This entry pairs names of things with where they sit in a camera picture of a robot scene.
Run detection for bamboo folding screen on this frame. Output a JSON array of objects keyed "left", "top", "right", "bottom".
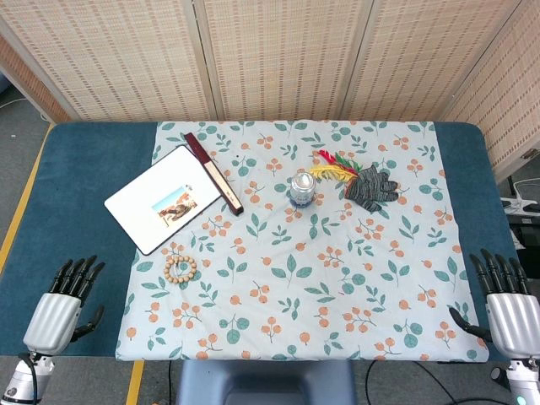
[{"left": 0, "top": 0, "right": 540, "bottom": 183}]

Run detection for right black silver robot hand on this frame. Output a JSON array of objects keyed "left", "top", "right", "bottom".
[{"left": 448, "top": 247, "right": 540, "bottom": 362}]

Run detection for black floor cable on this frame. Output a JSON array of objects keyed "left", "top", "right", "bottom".
[{"left": 364, "top": 360, "right": 511, "bottom": 405}]

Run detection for white rectangular board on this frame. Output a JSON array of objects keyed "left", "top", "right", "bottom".
[{"left": 103, "top": 144, "right": 224, "bottom": 257}]

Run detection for wooden bead bracelet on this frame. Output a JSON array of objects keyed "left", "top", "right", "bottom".
[{"left": 163, "top": 254, "right": 198, "bottom": 284}]

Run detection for floral print tablecloth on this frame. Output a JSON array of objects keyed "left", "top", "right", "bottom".
[{"left": 114, "top": 120, "right": 490, "bottom": 363}]

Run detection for colourful feather shuttlecock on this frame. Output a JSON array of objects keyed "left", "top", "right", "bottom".
[{"left": 309, "top": 148, "right": 363, "bottom": 186}]

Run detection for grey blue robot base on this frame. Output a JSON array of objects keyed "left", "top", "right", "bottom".
[{"left": 175, "top": 359, "right": 368, "bottom": 405}]

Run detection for silver blue drink can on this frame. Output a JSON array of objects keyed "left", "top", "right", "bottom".
[{"left": 289, "top": 171, "right": 316, "bottom": 208}]

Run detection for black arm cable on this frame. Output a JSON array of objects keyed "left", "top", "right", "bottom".
[{"left": 19, "top": 353, "right": 44, "bottom": 404}]

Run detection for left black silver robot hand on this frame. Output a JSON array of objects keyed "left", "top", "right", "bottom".
[{"left": 23, "top": 255, "right": 106, "bottom": 355}]

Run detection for grey striped knit glove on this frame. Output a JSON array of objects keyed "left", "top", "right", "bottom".
[{"left": 343, "top": 165, "right": 401, "bottom": 213}]

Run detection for dark red folding fan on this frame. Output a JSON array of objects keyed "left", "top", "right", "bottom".
[{"left": 183, "top": 132, "right": 246, "bottom": 217}]

